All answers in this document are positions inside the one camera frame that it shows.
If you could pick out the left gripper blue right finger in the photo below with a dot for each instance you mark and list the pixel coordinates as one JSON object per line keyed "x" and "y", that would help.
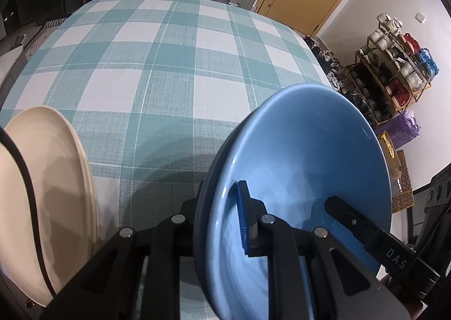
{"x": 255, "y": 223}

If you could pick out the person's right hand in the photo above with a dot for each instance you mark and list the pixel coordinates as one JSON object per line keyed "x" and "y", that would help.
{"x": 398, "y": 287}

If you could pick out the teal checkered tablecloth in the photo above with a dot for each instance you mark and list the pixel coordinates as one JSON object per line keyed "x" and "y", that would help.
{"x": 153, "y": 88}

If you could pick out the purple plastic bag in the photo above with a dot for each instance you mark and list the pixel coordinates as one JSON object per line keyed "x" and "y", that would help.
{"x": 402, "y": 129}

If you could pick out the blue bowl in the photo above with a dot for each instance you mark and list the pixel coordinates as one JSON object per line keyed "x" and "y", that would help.
{"x": 303, "y": 145}

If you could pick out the wooden shoe rack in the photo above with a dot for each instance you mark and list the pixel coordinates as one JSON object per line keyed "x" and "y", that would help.
{"x": 390, "y": 72}

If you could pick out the cream plate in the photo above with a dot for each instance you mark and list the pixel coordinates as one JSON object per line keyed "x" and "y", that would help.
{"x": 67, "y": 208}

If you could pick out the cardboard box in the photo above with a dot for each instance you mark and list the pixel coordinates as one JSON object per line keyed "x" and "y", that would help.
{"x": 401, "y": 189}

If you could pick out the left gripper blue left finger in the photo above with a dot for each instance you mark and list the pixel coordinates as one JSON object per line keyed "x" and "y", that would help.
{"x": 173, "y": 237}

